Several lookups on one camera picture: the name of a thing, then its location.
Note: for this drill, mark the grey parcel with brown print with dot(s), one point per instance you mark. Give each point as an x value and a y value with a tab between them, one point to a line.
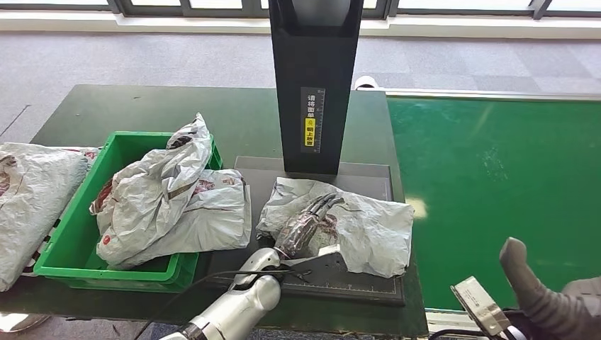
375	230

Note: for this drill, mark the green plastic crate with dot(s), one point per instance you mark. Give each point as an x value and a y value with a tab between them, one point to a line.
70	253

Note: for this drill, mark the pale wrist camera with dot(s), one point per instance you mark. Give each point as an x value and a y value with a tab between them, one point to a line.
328	251
479	305

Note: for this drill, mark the white window sill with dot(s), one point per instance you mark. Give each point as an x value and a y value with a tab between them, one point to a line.
141	24

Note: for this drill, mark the parcel with brown patch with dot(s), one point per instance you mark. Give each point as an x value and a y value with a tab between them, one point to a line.
150	197

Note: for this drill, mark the pale round floor disc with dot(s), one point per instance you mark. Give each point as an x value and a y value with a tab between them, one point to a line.
18	323

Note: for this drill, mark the dark green table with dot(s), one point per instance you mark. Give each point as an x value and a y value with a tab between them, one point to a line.
188	110

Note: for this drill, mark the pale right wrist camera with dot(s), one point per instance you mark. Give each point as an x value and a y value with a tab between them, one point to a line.
479	305

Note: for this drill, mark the black inbound scanner machine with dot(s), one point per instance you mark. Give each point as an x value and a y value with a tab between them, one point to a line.
314	70

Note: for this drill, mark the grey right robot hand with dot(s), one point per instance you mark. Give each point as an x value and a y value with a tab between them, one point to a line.
563	314

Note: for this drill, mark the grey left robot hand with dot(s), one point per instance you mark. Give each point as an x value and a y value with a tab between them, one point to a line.
300	230

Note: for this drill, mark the black and yellow label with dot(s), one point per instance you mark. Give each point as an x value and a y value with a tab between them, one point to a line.
311	119

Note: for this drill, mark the dark window frame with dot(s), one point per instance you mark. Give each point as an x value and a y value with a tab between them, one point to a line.
220	8

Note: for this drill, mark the green conveyor belt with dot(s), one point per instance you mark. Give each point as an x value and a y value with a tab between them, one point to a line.
493	150

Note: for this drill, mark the smooth white poly parcel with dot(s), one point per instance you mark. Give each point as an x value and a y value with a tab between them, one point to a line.
220	216

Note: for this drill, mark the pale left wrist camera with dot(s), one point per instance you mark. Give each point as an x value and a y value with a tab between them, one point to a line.
328	251

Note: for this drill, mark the large grey poly parcel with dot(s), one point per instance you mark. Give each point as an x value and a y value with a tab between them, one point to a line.
33	202

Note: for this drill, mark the black left camera bracket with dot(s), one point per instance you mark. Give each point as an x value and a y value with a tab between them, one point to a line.
324	272

